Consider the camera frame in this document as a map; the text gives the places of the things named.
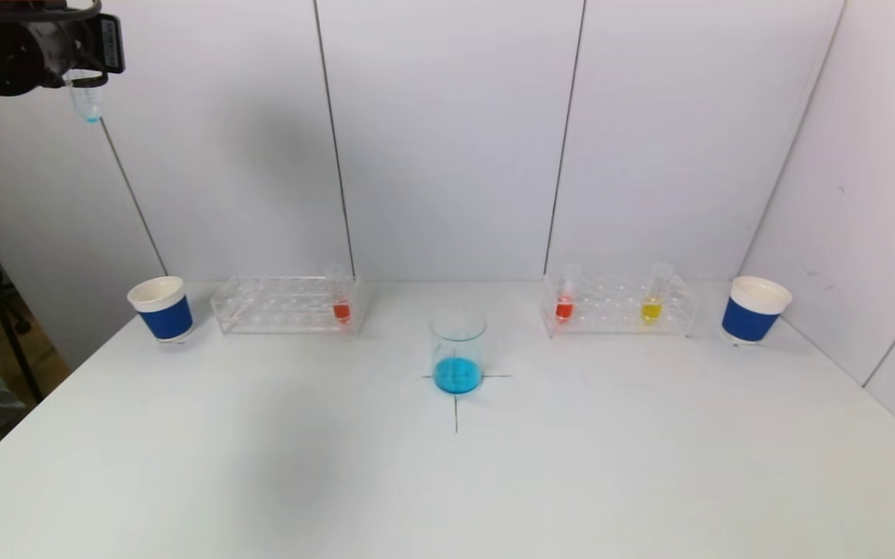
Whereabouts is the clear acrylic test tube rack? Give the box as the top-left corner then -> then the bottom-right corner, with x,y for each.
212,276 -> 363,337
540,274 -> 700,338

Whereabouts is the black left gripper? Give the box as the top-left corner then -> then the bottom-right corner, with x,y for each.
27,12 -> 126,89

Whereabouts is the blue white paper cup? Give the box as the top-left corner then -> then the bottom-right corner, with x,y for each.
721,276 -> 793,345
127,276 -> 195,343

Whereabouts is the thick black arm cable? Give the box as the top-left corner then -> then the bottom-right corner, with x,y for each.
0,0 -> 102,24

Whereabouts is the test tube with red pigment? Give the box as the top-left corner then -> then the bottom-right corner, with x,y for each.
555,264 -> 581,324
328,264 -> 353,325

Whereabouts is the clear glass beaker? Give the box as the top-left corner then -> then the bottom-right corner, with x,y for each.
429,308 -> 487,396

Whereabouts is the test tube with blue pigment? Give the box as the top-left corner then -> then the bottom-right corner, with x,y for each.
67,70 -> 106,125

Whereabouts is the test tube with yellow pigment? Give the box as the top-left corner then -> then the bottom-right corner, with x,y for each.
640,263 -> 674,325

